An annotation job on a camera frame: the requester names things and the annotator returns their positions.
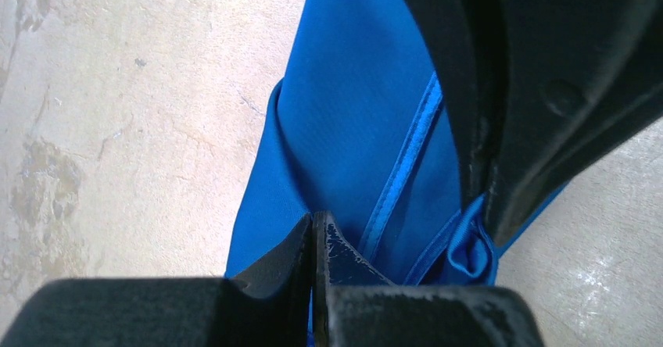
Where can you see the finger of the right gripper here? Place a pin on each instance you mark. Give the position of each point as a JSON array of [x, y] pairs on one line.
[[466, 42], [584, 76]]

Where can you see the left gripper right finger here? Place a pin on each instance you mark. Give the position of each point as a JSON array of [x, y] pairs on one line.
[[355, 305]]

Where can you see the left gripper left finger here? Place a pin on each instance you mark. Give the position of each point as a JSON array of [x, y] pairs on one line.
[[267, 304]]

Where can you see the blue cloth napkin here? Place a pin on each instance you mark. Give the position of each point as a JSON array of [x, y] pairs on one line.
[[357, 127]]

